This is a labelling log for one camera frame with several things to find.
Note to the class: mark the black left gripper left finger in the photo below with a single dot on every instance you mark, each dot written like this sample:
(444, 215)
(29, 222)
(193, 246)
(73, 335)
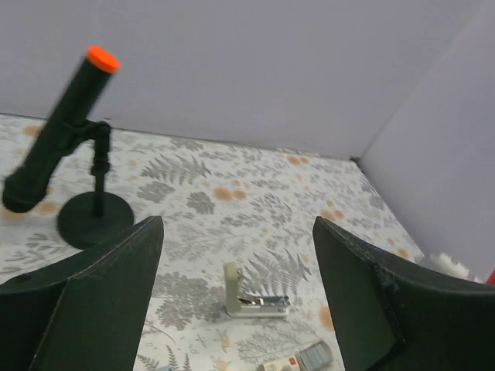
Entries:
(85, 312)

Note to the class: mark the staple tray with staples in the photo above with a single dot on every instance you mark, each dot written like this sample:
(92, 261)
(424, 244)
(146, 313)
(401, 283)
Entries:
(316, 357)

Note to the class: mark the black microphone desk stand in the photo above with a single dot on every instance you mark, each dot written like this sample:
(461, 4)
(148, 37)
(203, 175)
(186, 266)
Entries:
(93, 217)

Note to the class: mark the black microphone orange tip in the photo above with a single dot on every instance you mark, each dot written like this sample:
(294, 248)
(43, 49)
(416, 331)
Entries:
(66, 128)

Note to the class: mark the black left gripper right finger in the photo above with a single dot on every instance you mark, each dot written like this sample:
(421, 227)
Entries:
(391, 314)

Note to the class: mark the beige green stapler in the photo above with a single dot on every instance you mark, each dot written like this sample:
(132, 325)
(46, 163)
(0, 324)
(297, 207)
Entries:
(241, 305)

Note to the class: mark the white staple box sleeve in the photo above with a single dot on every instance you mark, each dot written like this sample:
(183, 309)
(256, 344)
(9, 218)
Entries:
(288, 363)

